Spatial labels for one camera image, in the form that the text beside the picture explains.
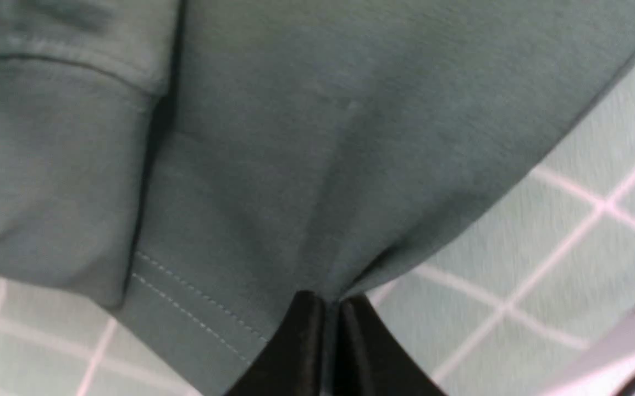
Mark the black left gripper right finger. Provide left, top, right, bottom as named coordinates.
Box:
left=333, top=295, right=445, bottom=395

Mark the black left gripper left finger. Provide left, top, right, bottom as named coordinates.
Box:
left=226, top=290, right=325, bottom=395

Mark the green long-sleeved shirt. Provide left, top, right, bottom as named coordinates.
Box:
left=0, top=1, right=635, bottom=395

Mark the grey robot arm link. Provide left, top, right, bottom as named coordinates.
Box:
left=540, top=308, right=635, bottom=395

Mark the green checkered table cloth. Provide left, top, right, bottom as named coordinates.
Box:
left=0, top=68, right=635, bottom=395

